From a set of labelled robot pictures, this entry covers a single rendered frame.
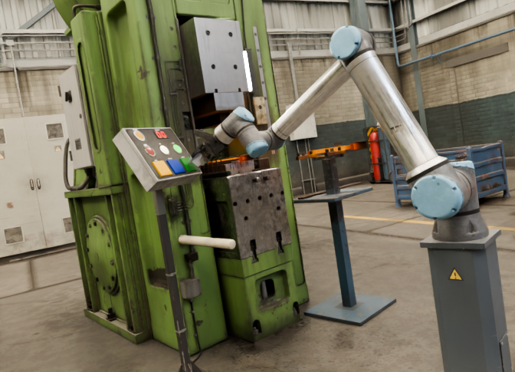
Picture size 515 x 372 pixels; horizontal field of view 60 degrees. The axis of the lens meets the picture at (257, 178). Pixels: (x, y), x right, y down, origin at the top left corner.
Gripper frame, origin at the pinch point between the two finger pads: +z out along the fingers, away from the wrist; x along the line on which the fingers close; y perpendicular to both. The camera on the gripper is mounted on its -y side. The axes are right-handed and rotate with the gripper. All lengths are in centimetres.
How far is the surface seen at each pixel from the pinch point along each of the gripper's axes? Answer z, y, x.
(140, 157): 2.8, -6.5, -27.0
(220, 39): -33, -54, 44
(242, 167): 1.5, 8.0, 45.7
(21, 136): 374, -308, 278
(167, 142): 2.0, -12.9, -3.8
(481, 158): -86, 104, 423
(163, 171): 1.2, 2.6, -21.0
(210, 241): 18.9, 34.7, 4.5
